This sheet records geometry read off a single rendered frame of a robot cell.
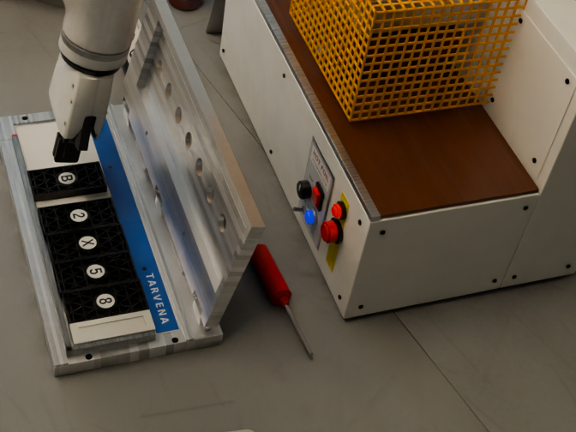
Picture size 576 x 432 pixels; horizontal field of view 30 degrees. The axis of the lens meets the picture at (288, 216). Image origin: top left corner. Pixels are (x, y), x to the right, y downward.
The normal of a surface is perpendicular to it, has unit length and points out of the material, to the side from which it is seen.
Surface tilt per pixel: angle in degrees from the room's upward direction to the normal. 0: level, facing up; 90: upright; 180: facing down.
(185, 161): 76
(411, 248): 90
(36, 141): 0
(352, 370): 0
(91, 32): 84
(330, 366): 0
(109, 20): 89
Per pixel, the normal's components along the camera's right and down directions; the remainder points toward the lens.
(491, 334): 0.14, -0.68
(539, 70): -0.93, 0.15
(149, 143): -0.88, -0.01
